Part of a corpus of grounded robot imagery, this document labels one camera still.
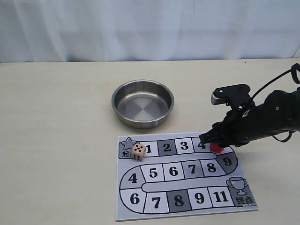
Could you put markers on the printed paper game board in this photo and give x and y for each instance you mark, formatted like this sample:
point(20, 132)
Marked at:
point(178, 177)

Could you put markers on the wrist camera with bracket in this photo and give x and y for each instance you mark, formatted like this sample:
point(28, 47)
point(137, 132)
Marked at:
point(236, 96)

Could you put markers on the stainless steel round bowl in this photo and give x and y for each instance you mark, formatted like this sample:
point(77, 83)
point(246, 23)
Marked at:
point(142, 104)

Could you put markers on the red cylinder game piece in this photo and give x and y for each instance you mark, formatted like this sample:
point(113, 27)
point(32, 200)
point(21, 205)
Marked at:
point(214, 147)

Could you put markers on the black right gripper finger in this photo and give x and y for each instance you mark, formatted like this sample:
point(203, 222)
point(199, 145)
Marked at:
point(215, 135)

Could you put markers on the white backdrop curtain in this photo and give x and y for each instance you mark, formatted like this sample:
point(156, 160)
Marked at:
point(142, 30)

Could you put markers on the wooden die black pips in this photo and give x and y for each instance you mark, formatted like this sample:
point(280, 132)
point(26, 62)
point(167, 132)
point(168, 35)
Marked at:
point(138, 151)

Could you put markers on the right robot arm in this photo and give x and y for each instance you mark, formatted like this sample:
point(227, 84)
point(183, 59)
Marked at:
point(280, 113)

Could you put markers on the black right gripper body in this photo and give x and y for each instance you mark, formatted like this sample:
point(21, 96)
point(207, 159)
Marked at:
point(251, 124)

